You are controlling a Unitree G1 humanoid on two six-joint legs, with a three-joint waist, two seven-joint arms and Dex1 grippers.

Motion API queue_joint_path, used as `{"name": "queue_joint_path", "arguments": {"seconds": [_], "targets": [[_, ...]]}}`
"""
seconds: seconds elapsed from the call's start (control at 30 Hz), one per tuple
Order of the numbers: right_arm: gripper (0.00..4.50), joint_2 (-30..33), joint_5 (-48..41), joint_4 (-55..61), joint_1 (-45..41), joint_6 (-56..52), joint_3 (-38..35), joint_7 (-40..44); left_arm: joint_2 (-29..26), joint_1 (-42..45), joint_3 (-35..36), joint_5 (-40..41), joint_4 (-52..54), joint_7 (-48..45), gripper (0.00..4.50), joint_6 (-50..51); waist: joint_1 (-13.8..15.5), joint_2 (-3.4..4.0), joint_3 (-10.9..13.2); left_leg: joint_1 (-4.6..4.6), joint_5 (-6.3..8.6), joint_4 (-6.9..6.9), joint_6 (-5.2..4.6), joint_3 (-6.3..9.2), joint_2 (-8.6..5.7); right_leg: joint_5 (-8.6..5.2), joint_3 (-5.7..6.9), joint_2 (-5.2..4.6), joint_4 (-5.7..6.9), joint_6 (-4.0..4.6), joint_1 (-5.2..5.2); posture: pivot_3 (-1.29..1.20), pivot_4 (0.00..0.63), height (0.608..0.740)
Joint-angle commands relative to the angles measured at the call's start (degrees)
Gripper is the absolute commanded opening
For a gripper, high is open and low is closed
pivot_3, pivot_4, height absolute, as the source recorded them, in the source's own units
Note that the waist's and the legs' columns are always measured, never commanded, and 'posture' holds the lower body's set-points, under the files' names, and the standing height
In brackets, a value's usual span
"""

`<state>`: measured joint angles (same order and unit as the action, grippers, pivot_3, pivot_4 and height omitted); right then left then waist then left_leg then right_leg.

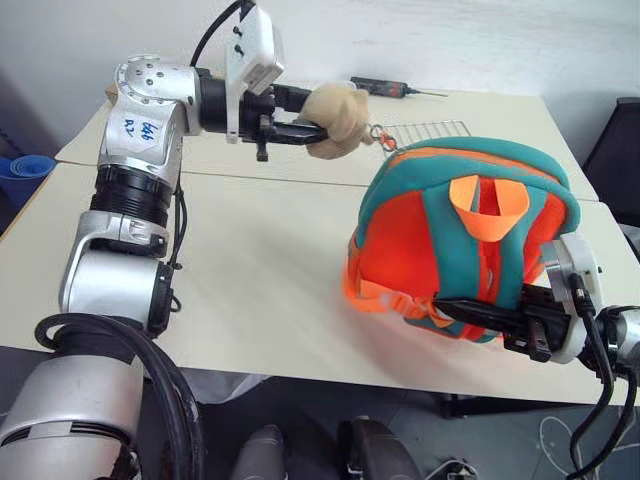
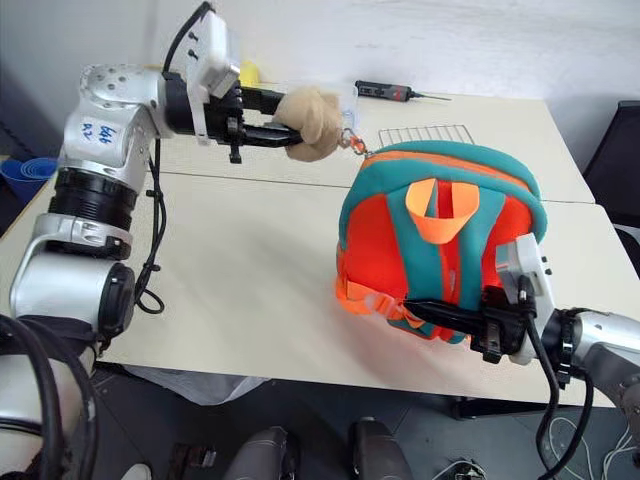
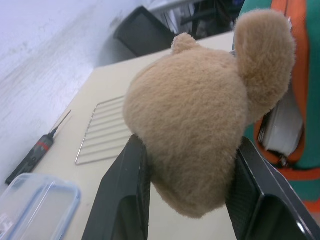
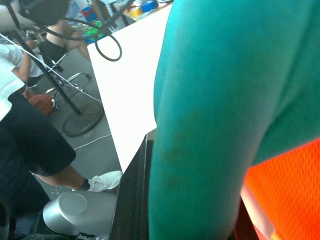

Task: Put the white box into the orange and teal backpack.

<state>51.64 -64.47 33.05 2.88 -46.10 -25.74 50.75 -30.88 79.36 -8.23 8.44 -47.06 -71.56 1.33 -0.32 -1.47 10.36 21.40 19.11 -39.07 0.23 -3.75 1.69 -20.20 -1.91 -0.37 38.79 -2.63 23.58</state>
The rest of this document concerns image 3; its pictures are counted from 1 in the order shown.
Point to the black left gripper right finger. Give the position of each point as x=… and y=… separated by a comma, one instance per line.
x=270, y=200

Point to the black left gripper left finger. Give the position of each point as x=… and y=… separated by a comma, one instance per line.
x=122, y=197

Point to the tan plush toy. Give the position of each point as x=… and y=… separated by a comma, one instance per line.
x=197, y=120

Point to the white box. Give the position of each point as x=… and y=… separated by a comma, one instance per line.
x=283, y=127

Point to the orange and teal backpack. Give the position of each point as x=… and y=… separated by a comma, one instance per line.
x=307, y=82

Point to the clear blue-rimmed container lid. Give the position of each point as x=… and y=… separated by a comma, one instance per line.
x=35, y=210

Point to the black electric screwdriver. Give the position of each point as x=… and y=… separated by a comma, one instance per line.
x=32, y=155

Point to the black chair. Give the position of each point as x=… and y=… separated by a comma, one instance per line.
x=142, y=32

